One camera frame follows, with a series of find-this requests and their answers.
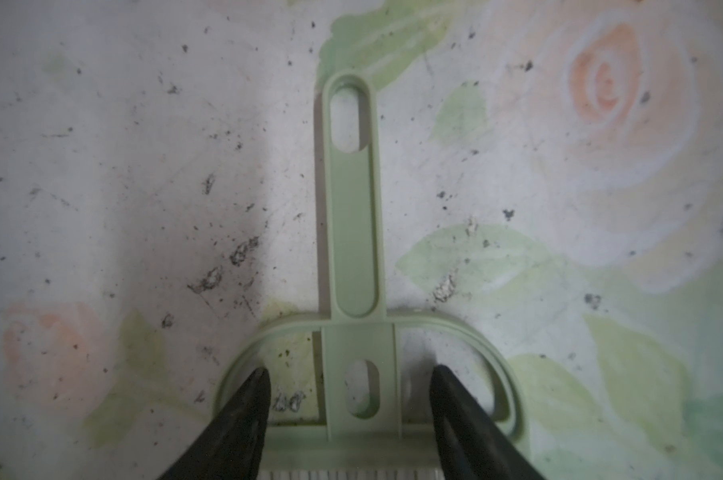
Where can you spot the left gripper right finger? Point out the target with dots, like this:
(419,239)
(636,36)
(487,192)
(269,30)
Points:
(470,444)

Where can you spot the green hand brush white bristles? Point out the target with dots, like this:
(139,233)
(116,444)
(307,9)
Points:
(361,424)

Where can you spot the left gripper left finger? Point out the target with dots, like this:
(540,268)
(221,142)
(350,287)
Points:
(231,446)

